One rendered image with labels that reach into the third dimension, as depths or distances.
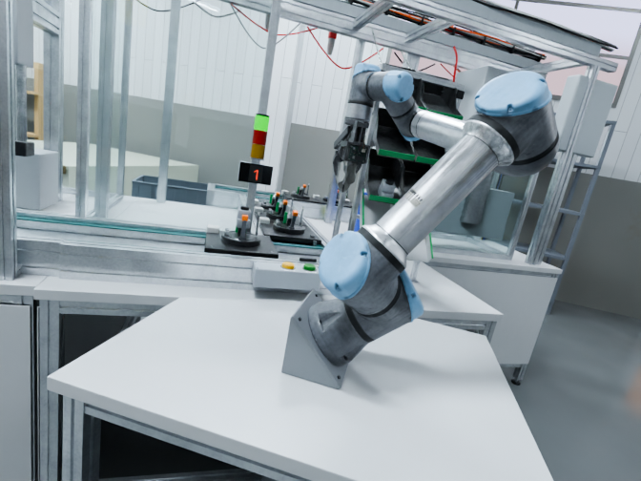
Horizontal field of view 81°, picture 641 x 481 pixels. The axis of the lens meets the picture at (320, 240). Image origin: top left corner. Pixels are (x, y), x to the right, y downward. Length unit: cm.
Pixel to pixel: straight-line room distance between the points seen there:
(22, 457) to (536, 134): 157
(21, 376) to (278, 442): 87
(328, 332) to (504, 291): 191
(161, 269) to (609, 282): 537
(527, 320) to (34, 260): 261
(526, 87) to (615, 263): 513
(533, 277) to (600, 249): 304
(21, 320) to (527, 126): 128
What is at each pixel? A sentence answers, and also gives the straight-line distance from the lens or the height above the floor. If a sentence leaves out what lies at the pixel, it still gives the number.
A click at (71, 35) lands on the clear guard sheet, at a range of 246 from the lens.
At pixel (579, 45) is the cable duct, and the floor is 212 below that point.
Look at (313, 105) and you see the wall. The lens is 530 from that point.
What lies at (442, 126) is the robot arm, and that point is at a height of 144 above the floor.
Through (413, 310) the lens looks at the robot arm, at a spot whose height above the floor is 106.
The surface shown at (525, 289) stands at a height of 71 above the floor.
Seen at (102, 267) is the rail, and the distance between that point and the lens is 124.
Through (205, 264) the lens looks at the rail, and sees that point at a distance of 120.
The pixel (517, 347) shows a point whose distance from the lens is 291.
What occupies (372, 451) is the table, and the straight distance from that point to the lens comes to 73.
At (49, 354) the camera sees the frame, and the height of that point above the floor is 66.
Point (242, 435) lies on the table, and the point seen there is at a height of 86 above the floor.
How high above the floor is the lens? 134
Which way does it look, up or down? 14 degrees down
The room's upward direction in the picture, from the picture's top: 10 degrees clockwise
